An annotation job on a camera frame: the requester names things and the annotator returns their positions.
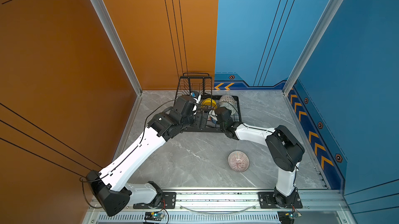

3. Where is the yellow bowl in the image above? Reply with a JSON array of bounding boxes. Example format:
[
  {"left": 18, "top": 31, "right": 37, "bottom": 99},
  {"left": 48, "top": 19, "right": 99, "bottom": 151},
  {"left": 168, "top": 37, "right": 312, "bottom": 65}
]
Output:
[{"left": 201, "top": 98, "right": 217, "bottom": 111}]

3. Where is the black white patterned bowl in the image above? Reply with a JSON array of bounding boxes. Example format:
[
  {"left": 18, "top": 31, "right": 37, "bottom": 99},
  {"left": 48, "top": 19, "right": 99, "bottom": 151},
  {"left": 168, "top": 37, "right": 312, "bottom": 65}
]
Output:
[{"left": 219, "top": 95, "right": 235, "bottom": 105}]

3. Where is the pink striped bowl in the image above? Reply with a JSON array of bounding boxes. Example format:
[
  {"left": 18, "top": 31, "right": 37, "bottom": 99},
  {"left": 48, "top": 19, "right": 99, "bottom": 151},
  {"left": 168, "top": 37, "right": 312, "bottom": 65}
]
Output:
[{"left": 228, "top": 151, "right": 250, "bottom": 173}]

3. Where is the blue white floral bowl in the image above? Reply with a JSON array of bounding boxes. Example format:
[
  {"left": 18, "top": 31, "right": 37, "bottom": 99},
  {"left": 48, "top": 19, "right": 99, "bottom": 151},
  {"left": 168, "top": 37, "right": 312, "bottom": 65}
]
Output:
[{"left": 209, "top": 115, "right": 218, "bottom": 125}]

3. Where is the green white patterned bowl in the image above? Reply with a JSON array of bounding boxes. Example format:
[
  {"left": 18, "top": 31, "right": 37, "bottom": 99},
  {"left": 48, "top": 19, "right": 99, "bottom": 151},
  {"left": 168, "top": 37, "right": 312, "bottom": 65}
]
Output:
[{"left": 224, "top": 102, "right": 238, "bottom": 115}]

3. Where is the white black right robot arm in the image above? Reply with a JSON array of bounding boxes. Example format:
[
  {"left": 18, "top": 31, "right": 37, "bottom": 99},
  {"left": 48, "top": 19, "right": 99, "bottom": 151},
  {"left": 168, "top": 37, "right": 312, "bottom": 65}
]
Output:
[{"left": 216, "top": 107, "right": 305, "bottom": 208}]

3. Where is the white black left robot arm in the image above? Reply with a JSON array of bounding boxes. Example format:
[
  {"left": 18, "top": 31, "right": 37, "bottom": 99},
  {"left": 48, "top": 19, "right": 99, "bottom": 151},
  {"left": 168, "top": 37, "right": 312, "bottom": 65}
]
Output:
[{"left": 85, "top": 92, "right": 201, "bottom": 217}]

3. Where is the left green circuit board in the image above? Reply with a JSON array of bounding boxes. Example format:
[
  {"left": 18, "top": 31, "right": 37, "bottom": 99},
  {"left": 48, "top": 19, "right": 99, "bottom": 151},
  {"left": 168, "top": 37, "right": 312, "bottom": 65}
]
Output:
[{"left": 144, "top": 212, "right": 165, "bottom": 223}]

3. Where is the green circuit board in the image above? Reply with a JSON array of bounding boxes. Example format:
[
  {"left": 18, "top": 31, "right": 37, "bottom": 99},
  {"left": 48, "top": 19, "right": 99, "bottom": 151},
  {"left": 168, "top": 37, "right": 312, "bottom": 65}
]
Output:
[
  {"left": 277, "top": 212, "right": 302, "bottom": 224},
  {"left": 144, "top": 212, "right": 165, "bottom": 223}
]

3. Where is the right green circuit board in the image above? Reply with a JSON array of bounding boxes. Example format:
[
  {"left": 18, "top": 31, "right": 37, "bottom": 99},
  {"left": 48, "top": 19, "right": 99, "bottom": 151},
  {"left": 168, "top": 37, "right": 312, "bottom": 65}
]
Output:
[{"left": 277, "top": 212, "right": 302, "bottom": 224}]

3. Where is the black wire dish rack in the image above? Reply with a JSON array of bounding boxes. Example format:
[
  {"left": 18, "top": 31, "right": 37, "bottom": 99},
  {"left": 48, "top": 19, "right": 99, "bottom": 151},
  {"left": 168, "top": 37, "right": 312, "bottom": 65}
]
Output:
[{"left": 176, "top": 72, "right": 242, "bottom": 133}]

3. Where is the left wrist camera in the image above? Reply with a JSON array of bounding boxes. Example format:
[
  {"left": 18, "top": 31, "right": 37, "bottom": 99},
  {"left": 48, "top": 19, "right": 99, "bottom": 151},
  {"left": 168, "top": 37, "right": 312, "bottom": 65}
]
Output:
[{"left": 190, "top": 90, "right": 201, "bottom": 115}]

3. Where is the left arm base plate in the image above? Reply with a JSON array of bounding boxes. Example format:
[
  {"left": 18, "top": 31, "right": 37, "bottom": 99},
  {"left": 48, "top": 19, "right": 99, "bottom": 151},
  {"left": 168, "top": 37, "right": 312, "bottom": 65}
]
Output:
[{"left": 133, "top": 192, "right": 177, "bottom": 210}]

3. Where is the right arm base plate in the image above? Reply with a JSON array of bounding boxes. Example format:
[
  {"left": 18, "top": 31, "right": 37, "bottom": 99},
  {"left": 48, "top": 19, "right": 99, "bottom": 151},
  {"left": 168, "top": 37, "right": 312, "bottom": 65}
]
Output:
[{"left": 258, "top": 191, "right": 303, "bottom": 209}]

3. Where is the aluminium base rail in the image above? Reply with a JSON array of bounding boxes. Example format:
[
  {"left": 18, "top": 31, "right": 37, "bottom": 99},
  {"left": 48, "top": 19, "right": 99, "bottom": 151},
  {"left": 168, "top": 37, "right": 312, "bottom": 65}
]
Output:
[{"left": 83, "top": 188, "right": 356, "bottom": 224}]

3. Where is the aluminium corner post left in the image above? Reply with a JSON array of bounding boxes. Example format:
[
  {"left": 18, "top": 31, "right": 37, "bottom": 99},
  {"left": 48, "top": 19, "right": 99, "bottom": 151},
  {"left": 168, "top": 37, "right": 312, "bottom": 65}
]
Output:
[{"left": 90, "top": 0, "right": 142, "bottom": 96}]

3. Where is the aluminium corner post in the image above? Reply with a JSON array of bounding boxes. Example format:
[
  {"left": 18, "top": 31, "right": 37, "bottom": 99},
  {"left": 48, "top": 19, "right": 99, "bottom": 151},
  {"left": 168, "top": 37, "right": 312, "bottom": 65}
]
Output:
[
  {"left": 90, "top": 0, "right": 142, "bottom": 96},
  {"left": 282, "top": 0, "right": 344, "bottom": 96}
]

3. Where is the aluminium corner post right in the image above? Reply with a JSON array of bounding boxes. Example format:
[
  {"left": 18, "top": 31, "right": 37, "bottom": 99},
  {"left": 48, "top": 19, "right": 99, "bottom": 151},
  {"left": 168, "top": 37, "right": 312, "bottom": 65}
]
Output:
[{"left": 282, "top": 0, "right": 344, "bottom": 96}]

